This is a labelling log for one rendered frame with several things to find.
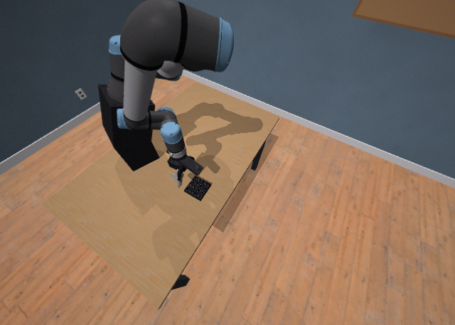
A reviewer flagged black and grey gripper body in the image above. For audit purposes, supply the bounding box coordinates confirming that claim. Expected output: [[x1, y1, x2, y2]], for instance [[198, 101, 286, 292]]
[[167, 154, 187, 172]]

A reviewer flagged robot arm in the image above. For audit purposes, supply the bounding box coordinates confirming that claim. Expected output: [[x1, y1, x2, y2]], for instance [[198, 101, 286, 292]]
[[107, 0, 234, 158]]

